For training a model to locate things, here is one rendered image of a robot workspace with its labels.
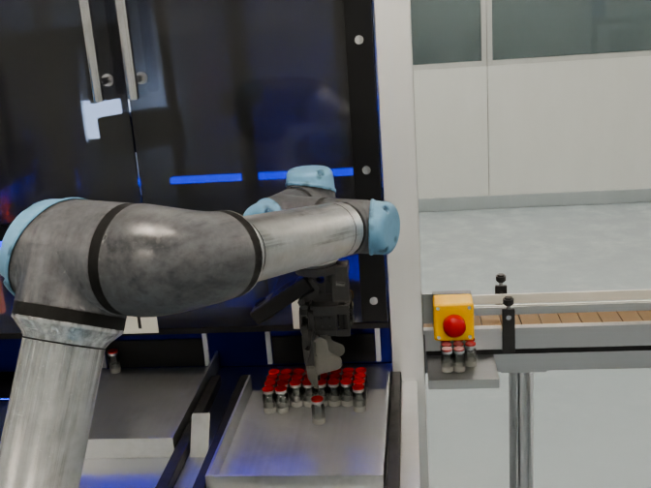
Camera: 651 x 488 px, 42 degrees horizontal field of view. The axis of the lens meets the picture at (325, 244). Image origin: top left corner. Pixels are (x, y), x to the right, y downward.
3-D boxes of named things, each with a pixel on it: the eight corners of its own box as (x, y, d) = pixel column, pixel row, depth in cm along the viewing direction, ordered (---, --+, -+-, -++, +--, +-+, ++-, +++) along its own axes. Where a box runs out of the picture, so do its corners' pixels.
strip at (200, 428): (196, 444, 139) (192, 412, 138) (213, 444, 139) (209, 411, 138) (173, 493, 126) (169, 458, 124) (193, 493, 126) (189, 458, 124)
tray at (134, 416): (93, 370, 171) (91, 353, 170) (219, 367, 168) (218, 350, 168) (20, 459, 139) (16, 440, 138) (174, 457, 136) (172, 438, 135)
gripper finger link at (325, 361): (343, 393, 137) (340, 339, 135) (306, 394, 137) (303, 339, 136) (345, 386, 140) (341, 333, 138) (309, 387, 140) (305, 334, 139)
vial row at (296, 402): (266, 403, 152) (264, 379, 150) (366, 401, 150) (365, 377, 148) (264, 409, 150) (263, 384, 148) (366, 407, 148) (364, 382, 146)
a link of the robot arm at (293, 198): (300, 206, 115) (338, 188, 124) (232, 201, 120) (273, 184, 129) (305, 261, 117) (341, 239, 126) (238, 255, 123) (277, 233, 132)
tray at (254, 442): (250, 391, 157) (248, 374, 156) (390, 389, 154) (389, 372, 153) (207, 497, 125) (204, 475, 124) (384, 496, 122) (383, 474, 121)
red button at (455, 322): (443, 331, 154) (442, 311, 153) (465, 330, 153) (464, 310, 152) (444, 340, 150) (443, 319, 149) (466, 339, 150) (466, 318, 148)
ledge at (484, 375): (426, 358, 170) (426, 349, 170) (492, 356, 169) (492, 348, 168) (428, 389, 157) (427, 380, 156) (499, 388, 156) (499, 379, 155)
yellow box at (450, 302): (433, 326, 160) (431, 290, 158) (471, 325, 160) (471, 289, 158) (434, 342, 153) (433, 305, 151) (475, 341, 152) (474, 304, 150)
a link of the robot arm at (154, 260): (188, 214, 76) (405, 184, 118) (96, 207, 81) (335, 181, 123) (189, 341, 77) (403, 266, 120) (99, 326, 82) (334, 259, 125)
